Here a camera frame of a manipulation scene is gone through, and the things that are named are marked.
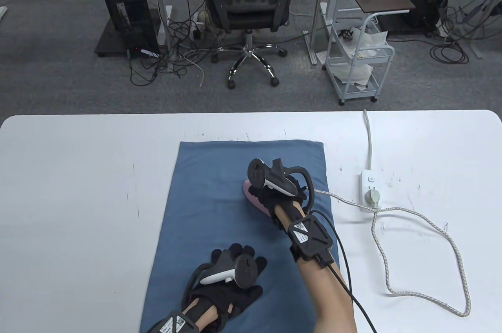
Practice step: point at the white table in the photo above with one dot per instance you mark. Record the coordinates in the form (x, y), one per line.
(78, 152)

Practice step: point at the black white left hand controller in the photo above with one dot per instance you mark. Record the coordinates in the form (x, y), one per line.
(245, 270)

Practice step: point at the white desk leg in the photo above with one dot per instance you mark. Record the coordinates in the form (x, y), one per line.
(161, 3)

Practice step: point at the person's left hand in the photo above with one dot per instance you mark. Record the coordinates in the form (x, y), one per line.
(235, 297)

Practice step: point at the black white hand controller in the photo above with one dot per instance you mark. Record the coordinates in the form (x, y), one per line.
(257, 172)
(245, 270)

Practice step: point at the person's right forearm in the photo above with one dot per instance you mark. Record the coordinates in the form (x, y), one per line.
(325, 293)

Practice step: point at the person's left forearm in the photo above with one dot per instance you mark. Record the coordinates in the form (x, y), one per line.
(210, 315)

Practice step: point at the person's right hand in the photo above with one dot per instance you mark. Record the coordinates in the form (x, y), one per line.
(274, 199)

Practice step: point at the white rolling cart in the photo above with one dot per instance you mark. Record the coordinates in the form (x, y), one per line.
(389, 60)

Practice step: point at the pink electric iron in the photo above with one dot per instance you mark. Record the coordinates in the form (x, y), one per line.
(253, 197)

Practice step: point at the grey desk leg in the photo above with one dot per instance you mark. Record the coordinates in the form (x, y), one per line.
(476, 48)

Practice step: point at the blue pillowcase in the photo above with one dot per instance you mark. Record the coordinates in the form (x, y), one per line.
(208, 191)

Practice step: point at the black desk base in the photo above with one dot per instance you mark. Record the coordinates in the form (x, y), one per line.
(110, 40)

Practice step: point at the white floor power strip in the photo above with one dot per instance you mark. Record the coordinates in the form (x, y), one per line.
(196, 27)

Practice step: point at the white paper bag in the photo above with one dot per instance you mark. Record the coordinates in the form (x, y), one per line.
(361, 40)

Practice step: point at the black white right hand controller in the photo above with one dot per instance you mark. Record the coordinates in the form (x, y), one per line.
(257, 172)

